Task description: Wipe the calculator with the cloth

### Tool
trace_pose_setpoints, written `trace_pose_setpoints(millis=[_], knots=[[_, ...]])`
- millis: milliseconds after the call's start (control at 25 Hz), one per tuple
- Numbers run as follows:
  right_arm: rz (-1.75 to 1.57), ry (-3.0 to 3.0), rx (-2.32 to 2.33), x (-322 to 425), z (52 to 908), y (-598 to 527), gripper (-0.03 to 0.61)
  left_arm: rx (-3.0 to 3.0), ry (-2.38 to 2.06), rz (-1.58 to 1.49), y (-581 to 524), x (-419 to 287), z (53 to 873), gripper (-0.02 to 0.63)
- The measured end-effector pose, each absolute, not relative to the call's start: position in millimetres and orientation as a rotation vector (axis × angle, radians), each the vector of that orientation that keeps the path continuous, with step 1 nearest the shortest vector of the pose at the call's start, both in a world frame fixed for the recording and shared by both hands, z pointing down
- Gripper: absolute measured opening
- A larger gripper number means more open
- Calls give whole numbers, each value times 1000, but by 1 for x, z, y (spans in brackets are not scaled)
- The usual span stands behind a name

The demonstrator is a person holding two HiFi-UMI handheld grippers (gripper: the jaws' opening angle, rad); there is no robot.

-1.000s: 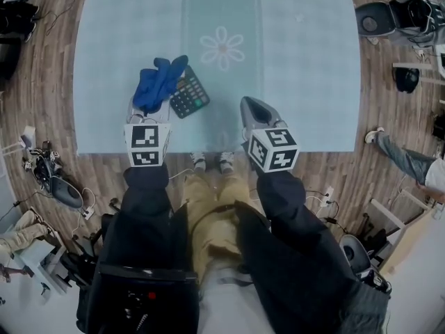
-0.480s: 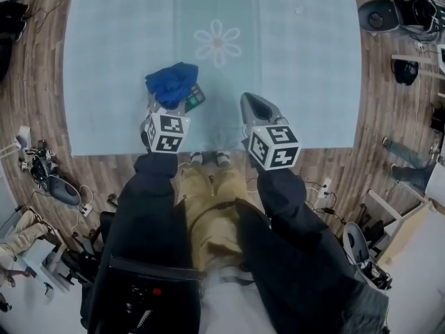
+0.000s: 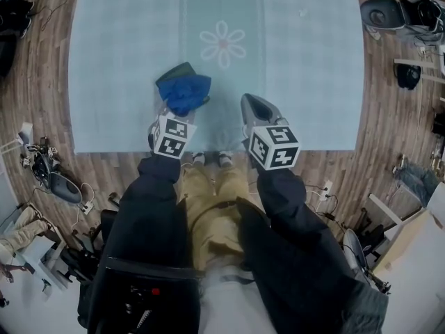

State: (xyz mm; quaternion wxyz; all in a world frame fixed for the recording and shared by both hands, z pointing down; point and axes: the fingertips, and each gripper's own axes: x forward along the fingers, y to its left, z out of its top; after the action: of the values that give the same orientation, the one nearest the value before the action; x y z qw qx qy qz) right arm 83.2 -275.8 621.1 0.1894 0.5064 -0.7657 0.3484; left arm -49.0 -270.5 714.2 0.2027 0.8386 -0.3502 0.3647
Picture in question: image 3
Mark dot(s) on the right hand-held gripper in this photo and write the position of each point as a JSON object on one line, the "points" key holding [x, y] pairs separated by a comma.
{"points": [[273, 144]]}

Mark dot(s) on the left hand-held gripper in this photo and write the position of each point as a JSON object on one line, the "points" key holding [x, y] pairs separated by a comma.
{"points": [[172, 136]]}

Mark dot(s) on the blue cloth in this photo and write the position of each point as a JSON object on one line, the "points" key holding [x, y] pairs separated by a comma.
{"points": [[184, 94]]}

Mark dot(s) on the dark calculator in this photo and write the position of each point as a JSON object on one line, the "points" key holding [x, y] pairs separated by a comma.
{"points": [[177, 72]]}

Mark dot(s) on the person's left forearm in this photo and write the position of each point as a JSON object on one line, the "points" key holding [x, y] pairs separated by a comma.
{"points": [[139, 221]]}

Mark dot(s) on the person's right forearm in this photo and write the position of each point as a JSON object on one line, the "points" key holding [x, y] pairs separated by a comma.
{"points": [[299, 242]]}

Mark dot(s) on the person's left shoe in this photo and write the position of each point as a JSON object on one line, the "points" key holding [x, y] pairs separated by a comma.
{"points": [[199, 158]]}

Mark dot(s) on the person's shoe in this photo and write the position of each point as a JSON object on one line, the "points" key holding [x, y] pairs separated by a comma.
{"points": [[225, 158], [199, 158]]}

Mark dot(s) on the person's right shoe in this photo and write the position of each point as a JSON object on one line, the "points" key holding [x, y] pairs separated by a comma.
{"points": [[225, 158]]}

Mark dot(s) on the person's right leg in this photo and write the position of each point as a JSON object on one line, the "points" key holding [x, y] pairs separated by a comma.
{"points": [[229, 186]]}

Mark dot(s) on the person's leg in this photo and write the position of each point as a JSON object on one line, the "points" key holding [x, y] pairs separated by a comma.
{"points": [[229, 186], [201, 214]]}

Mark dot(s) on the white power strip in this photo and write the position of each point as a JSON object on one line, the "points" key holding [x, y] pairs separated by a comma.
{"points": [[326, 190], [87, 207]]}

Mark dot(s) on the person's left leg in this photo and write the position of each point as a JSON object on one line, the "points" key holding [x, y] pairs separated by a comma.
{"points": [[201, 214]]}

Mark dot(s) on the light blue flowered tablecloth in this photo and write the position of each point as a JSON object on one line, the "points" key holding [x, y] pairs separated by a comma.
{"points": [[139, 47]]}

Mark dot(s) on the grey hard case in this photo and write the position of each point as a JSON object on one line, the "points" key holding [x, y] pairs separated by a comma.
{"points": [[354, 252], [422, 12], [64, 188], [380, 14]]}

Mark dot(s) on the black office chair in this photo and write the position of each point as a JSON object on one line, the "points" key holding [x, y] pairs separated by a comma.
{"points": [[94, 235]]}

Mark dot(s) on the black round bag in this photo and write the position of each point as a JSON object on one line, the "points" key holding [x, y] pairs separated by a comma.
{"points": [[409, 76]]}

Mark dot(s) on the black chest pack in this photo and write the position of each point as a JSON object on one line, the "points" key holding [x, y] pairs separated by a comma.
{"points": [[153, 291]]}

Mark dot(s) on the person's white shirt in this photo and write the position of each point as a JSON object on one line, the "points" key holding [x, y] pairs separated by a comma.
{"points": [[233, 301]]}

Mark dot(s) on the white desk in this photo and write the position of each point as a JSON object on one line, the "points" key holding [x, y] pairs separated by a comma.
{"points": [[413, 249]]}

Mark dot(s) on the white metal frame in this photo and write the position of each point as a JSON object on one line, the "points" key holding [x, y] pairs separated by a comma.
{"points": [[417, 63]]}

